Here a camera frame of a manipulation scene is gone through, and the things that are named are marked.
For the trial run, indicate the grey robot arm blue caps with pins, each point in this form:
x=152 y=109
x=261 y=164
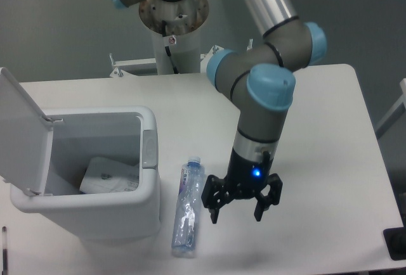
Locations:
x=259 y=82

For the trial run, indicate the white trash can open lid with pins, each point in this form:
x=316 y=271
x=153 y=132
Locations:
x=44 y=156

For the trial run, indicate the white plastic wrapper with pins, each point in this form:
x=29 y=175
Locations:
x=104 y=175

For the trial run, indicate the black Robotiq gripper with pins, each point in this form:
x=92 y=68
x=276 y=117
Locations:
x=245 y=179

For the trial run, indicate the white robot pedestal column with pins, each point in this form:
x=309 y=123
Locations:
x=175 y=30

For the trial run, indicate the black device at table corner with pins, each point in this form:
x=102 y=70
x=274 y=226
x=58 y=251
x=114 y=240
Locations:
x=395 y=242

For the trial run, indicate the clear crushed plastic water bottle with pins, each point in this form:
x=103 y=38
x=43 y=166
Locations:
x=188 y=207

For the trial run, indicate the white middle pedestal bracket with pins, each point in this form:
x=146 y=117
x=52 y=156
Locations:
x=205 y=57

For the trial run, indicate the slotted strip at left edge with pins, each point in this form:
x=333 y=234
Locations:
x=4 y=250

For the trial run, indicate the white pedestal bracket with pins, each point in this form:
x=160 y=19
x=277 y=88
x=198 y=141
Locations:
x=250 y=44
x=205 y=57
x=140 y=67

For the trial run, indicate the white right pedestal bracket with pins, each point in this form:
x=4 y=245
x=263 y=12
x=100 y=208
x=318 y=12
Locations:
x=250 y=44

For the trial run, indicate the white left pedestal bracket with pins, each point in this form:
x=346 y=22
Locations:
x=140 y=67

